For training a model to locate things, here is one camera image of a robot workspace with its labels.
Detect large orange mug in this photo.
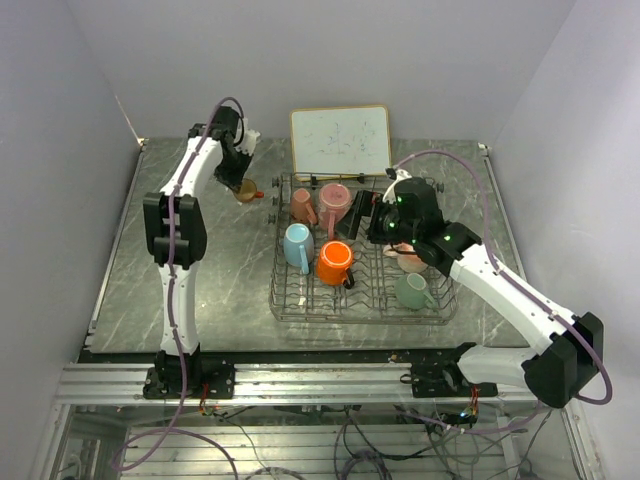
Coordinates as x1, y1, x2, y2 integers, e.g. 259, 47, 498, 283
316, 240, 355, 290

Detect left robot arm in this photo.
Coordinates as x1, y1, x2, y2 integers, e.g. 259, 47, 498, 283
143, 97, 259, 399

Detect mint green cup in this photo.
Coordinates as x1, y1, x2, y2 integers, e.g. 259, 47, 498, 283
394, 273, 437, 310

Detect small orange cup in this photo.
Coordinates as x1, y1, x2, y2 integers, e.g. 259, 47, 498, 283
234, 178, 264, 203

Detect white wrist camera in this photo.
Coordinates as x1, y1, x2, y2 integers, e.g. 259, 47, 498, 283
234, 117, 261, 156
385, 168, 412, 192

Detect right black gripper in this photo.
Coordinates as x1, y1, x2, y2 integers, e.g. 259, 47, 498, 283
334, 189, 420, 246

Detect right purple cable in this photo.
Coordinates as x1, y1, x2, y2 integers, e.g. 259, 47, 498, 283
392, 149, 614, 436

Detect tangled floor cables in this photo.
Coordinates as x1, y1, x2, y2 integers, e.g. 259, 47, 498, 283
174, 402, 551, 480

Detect grey wire dish rack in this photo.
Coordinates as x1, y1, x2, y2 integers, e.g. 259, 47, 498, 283
269, 173, 458, 325

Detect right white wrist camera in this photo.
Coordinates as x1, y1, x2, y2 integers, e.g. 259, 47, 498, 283
385, 168, 412, 192

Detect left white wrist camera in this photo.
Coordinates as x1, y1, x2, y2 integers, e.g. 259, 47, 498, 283
234, 117, 261, 156

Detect light blue mug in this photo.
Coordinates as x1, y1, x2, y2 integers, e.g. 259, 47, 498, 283
283, 223, 315, 275

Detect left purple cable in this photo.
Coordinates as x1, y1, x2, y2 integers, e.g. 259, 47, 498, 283
110, 96, 246, 473

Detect purple cable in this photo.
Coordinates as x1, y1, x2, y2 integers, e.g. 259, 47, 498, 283
392, 149, 614, 436
110, 96, 246, 473

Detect dusty pink mug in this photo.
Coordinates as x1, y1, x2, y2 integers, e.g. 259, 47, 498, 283
318, 183, 352, 241

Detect white whiteboard with wooden frame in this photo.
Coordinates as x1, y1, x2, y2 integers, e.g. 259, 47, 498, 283
289, 105, 391, 179

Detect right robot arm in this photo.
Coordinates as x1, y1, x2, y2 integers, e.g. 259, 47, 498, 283
337, 177, 605, 408

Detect salmon pink mug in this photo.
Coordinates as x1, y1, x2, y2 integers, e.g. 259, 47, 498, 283
290, 188, 318, 225

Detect aluminium frame rail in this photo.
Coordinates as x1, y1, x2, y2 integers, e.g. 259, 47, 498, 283
53, 360, 581, 407

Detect pale pink gradient mug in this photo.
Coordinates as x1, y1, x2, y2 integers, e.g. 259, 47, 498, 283
383, 243, 428, 273

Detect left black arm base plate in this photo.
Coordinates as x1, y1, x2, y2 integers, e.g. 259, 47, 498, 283
142, 349, 236, 400

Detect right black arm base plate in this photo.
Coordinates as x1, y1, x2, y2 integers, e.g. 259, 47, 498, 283
400, 342, 498, 398

